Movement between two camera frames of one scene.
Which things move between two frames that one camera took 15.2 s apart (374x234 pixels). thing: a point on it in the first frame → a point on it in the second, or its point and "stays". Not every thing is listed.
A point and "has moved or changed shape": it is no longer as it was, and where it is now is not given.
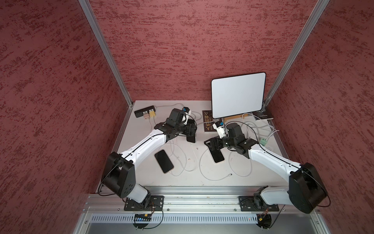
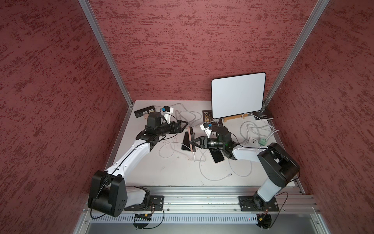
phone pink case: (217, 155) stays
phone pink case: (163, 161) has moved or changed shape
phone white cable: (229, 161) stays
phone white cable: (174, 155) → (177, 151)
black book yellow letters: (209, 120) stays
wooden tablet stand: (232, 117) stays
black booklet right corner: (263, 114) stays
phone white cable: (180, 161) → (200, 157)
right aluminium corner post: (298, 45) stays
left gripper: (189, 129) → (174, 130)
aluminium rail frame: (194, 210) stays
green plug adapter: (263, 142) stays
